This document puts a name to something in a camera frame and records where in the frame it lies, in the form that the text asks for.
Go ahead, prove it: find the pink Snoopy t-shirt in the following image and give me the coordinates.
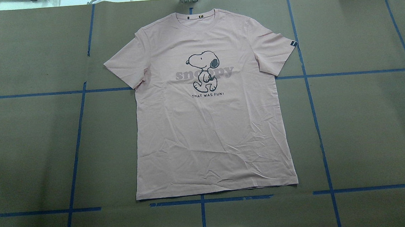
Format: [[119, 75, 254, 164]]
[[104, 9, 299, 201]]

